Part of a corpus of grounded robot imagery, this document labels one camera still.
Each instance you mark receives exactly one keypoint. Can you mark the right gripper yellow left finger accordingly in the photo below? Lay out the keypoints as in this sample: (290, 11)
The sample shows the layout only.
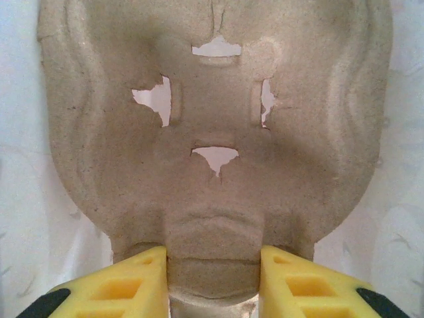
(109, 288)

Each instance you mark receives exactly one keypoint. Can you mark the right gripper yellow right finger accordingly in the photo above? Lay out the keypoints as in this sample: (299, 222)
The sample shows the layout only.
(314, 288)

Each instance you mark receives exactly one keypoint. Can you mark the brown pulp cup carrier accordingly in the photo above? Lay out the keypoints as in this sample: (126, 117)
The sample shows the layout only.
(215, 185)

